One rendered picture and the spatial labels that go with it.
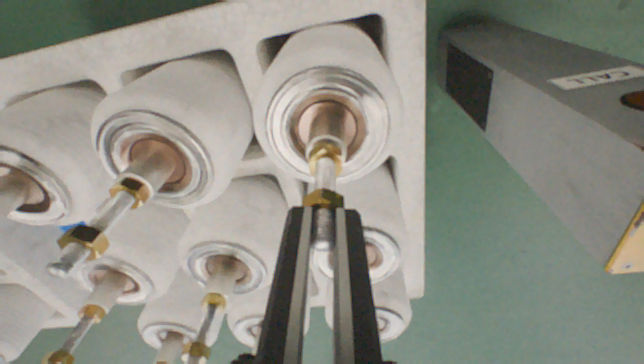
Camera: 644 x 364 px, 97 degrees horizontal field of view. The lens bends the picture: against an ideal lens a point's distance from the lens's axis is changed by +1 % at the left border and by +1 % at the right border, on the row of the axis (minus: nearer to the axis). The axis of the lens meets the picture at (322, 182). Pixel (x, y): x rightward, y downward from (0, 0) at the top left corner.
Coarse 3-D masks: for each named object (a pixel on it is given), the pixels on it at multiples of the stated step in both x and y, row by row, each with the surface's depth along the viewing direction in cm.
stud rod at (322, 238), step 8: (320, 160) 14; (328, 160) 14; (320, 168) 13; (328, 168) 13; (320, 176) 13; (328, 176) 13; (320, 184) 12; (328, 184) 12; (312, 216) 11; (320, 216) 11; (328, 216) 11; (312, 224) 11; (320, 224) 10; (328, 224) 10; (312, 232) 10; (320, 232) 10; (328, 232) 10; (312, 240) 10; (320, 240) 10; (328, 240) 10; (320, 248) 10; (328, 248) 10
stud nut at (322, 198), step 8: (312, 192) 11; (320, 192) 11; (328, 192) 11; (336, 192) 11; (304, 200) 11; (312, 200) 11; (320, 200) 11; (328, 200) 11; (336, 200) 11; (312, 208) 11; (320, 208) 11; (328, 208) 11; (336, 208) 11; (344, 208) 11
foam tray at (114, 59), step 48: (240, 0) 20; (288, 0) 20; (336, 0) 20; (384, 0) 19; (48, 48) 22; (96, 48) 22; (144, 48) 22; (192, 48) 22; (240, 48) 22; (384, 48) 24; (0, 96) 24; (288, 192) 30
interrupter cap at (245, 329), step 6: (246, 318) 31; (252, 318) 31; (258, 318) 31; (234, 324) 32; (240, 324) 32; (246, 324) 32; (252, 324) 32; (258, 324) 32; (234, 330) 32; (240, 330) 33; (246, 330) 33; (252, 330) 33; (240, 336) 33; (246, 336) 33; (252, 336) 33; (246, 342) 34; (252, 342) 34
